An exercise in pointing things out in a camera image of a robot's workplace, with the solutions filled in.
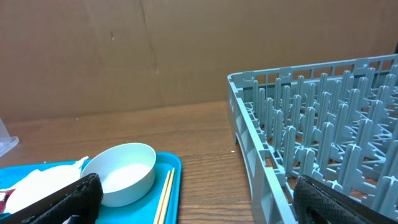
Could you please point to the clear plastic bin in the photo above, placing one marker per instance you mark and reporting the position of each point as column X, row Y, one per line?
column 7, row 142

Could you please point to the grey-green bowl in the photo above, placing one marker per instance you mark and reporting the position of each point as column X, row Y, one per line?
column 126, row 173

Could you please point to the teal plastic tray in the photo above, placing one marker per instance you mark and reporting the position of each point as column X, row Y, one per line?
column 141, row 211

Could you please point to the white tissue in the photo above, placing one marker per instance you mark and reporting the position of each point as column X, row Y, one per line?
column 40, row 184

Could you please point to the grey dishwasher rack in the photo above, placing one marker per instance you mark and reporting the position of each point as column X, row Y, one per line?
column 335, row 122

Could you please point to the wooden chopstick inner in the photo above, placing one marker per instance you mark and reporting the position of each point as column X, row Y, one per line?
column 161, row 200

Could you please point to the wooden chopstick outer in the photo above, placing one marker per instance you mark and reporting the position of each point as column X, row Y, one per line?
column 167, row 198

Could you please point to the red snack wrapper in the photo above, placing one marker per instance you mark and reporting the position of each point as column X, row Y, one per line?
column 4, row 195

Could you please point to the wooden chopstick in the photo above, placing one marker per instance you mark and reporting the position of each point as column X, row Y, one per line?
column 161, row 200
column 167, row 198

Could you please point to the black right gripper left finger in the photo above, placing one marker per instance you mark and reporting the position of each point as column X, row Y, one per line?
column 80, row 201

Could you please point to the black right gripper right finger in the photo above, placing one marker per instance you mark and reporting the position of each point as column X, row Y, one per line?
column 314, row 202

